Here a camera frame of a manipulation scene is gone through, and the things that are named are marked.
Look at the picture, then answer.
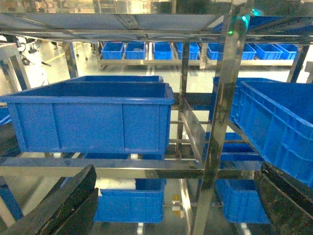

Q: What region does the blue crate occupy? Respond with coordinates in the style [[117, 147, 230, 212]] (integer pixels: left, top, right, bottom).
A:
[[215, 179, 269, 224], [234, 81, 313, 187]]

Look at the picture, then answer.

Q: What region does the blue crate right lower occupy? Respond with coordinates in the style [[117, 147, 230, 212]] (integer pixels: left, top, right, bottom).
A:
[[215, 179, 269, 224]]

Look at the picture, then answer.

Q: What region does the white plastic bag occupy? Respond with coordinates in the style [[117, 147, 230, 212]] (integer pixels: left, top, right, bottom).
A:
[[95, 178, 136, 196]]

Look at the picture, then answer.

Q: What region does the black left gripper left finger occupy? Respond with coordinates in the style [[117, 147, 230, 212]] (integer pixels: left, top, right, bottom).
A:
[[1, 164, 98, 235]]

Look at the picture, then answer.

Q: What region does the blue bin shelf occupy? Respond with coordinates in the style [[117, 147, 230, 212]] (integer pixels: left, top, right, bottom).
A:
[[93, 179, 166, 223], [0, 82, 174, 154]]

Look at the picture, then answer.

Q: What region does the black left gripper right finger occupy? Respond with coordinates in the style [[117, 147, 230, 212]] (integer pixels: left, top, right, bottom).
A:
[[254, 162, 313, 235]]

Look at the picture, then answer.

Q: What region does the blue crate right upper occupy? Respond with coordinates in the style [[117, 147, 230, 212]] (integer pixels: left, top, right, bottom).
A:
[[234, 81, 313, 187]]

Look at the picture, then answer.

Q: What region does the blue bin middle shelf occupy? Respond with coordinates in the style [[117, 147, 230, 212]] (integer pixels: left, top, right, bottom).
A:
[[0, 82, 174, 154]]

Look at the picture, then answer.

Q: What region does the blue bin lower shelf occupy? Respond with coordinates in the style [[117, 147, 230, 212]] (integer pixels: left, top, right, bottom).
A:
[[93, 179, 166, 223]]

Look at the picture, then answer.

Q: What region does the steel flow rack shelf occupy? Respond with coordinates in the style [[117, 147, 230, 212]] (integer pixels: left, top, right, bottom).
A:
[[0, 0, 313, 235]]

